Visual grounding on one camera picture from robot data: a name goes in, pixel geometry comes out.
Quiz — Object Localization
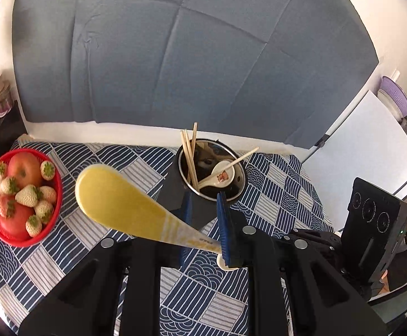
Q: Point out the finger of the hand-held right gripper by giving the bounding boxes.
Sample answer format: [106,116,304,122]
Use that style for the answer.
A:
[287,230,343,270]

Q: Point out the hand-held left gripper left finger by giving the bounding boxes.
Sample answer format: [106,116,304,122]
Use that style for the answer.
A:
[19,191,193,336]

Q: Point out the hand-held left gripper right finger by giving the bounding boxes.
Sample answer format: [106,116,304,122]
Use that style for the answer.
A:
[217,194,388,336]

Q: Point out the black utensil holder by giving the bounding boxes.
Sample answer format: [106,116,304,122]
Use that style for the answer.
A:
[162,139,248,228]

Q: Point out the white spoon with red print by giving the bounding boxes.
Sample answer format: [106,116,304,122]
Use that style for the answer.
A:
[196,160,237,190]

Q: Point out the wooden chopstick pair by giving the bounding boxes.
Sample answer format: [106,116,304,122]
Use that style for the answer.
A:
[188,122,198,181]

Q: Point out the yellow-handled cream spoon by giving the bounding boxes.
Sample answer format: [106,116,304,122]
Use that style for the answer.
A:
[75,164,241,272]

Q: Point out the wooden chopsticks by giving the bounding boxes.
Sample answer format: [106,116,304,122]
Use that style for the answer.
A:
[197,147,260,184]

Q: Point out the blue patterned tablecloth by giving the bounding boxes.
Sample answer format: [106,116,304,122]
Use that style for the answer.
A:
[0,142,335,336]

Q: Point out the white refrigerator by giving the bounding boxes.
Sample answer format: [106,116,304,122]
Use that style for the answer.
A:
[301,89,407,197]

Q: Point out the purple colander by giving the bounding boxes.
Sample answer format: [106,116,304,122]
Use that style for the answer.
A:
[378,76,407,120]

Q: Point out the grey-blue cloth backdrop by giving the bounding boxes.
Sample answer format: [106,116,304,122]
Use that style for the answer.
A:
[12,0,380,148]

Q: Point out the pile of white strawberries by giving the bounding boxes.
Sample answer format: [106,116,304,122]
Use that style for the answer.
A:
[0,160,58,238]

